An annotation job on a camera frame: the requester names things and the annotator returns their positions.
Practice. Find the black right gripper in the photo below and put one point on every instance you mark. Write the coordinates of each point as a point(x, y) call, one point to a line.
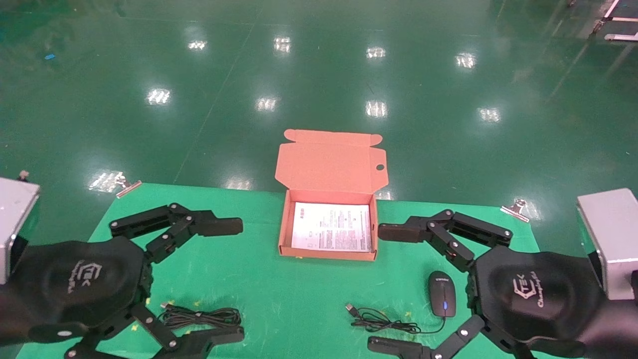
point(538, 294)

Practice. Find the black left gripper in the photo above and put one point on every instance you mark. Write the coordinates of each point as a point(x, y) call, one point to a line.
point(75, 284)

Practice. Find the orange cardboard box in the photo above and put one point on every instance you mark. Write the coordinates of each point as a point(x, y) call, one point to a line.
point(326, 167)

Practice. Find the green table mat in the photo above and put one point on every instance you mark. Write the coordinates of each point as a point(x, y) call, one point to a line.
point(279, 299)

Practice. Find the silver binder clip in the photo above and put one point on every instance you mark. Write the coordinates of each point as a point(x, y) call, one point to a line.
point(128, 187)
point(516, 209)

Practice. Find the white printed instruction sheet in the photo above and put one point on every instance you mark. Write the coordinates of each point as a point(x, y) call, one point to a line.
point(331, 227)

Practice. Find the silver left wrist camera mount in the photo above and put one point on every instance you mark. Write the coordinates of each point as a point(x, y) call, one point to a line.
point(15, 219)

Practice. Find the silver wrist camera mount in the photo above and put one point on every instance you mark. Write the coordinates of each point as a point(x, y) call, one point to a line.
point(15, 219)
point(613, 239)

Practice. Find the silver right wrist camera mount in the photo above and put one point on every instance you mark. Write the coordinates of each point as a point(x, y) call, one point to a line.
point(613, 239)

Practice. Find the white metal frame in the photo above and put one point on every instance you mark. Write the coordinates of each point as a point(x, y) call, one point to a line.
point(615, 20)

